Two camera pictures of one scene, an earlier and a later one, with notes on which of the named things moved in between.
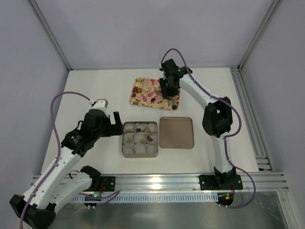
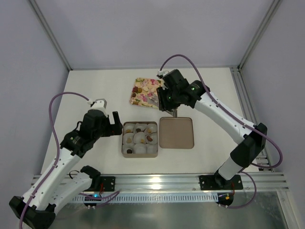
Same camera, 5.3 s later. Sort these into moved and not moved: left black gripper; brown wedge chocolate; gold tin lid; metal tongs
Moved: metal tongs
Not moved: gold tin lid; left black gripper; brown wedge chocolate
